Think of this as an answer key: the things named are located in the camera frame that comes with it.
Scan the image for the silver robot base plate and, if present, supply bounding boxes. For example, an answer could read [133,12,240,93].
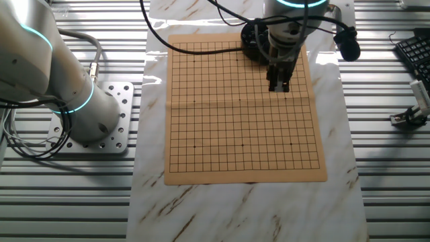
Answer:
[45,81,134,155]

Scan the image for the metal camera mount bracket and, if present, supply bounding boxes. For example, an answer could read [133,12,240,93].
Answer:
[389,106,429,128]

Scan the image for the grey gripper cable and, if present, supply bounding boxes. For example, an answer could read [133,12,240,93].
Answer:
[254,0,308,64]

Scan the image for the tan go board mat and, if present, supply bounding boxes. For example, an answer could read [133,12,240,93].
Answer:
[163,30,329,186]

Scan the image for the thin black cable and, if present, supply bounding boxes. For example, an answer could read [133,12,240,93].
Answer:
[206,0,269,28]

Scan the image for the thin white cables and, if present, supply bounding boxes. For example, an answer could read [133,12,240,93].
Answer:
[2,109,51,157]

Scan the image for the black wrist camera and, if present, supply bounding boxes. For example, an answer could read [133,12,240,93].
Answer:
[333,26,361,63]

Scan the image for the silver depth camera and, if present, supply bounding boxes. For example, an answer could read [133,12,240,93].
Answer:
[409,79,430,117]

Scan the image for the pile of black go stones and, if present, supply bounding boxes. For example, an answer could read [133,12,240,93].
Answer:
[242,24,266,44]

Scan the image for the thick grey base cable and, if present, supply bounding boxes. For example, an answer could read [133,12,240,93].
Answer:
[56,28,103,84]

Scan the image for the black keyboard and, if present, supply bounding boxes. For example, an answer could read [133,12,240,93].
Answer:
[394,28,430,92]

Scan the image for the grey flat device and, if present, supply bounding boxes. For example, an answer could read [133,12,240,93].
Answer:
[398,0,430,10]

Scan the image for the thick black camera cable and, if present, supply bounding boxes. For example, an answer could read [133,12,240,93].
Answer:
[139,0,352,56]

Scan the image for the black round stone bowl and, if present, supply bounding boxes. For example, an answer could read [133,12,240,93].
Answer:
[240,22,271,65]

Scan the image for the black cable bundle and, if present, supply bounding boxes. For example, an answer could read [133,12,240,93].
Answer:
[0,97,74,160]

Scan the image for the white marble pattern sheet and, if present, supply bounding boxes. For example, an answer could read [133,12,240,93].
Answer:
[126,0,370,242]

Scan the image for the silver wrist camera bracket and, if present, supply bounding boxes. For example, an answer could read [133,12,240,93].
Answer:
[324,3,343,34]

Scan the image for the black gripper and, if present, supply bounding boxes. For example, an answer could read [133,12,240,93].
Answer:
[267,46,297,93]

